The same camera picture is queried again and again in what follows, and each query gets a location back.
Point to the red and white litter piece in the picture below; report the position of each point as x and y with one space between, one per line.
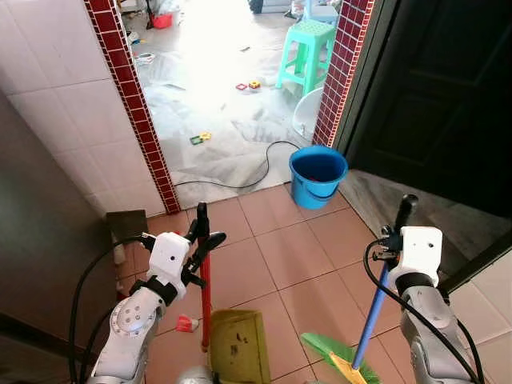
186 324

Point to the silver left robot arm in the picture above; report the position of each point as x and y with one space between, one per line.
132 320

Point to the dark wooden door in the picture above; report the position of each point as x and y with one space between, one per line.
440 96

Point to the small red bucket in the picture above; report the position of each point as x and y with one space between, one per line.
162 20

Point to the green and yellow toy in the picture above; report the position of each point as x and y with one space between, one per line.
200 139

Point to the red and yellow toy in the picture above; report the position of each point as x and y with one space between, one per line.
249 85

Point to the brown box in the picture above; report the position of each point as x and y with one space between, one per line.
126 224

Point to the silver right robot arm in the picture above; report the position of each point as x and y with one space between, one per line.
428 336

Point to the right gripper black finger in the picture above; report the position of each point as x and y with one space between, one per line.
388 234

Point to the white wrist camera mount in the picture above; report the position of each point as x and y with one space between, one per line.
168 254
422 250

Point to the silver robot leg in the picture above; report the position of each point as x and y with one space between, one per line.
194 376

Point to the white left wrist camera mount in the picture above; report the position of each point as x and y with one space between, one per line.
168 254

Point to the white round basin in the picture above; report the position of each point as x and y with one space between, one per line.
308 116

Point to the green plastic stool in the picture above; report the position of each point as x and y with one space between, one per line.
308 40

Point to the light blue plastic stool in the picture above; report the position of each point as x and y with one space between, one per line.
320 8

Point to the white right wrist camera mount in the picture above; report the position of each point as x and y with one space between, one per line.
422 250

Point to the dark metal frame strip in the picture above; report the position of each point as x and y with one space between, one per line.
476 262

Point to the blue plastic bucket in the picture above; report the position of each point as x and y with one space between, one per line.
316 188

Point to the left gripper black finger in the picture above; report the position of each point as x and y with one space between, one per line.
210 246
194 230

